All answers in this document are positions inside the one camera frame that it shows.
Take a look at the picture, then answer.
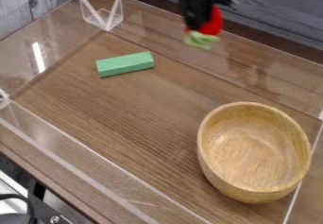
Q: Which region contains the clear acrylic barrier wall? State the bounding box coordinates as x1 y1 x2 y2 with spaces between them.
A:
0 0 323 224

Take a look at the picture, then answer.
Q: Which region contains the wooden bowl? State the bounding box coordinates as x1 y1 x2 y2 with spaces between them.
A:
196 101 311 203

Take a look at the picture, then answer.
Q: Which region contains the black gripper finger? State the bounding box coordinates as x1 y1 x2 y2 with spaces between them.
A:
180 0 202 30
199 0 214 26

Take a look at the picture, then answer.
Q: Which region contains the red plush strawberry toy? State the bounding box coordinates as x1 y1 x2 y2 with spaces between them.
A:
184 6 223 50

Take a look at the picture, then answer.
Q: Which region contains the clear acrylic corner bracket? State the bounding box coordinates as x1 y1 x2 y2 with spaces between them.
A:
80 0 124 31

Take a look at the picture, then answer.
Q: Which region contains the green rectangular block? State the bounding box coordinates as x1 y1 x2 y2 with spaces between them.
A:
96 51 154 78

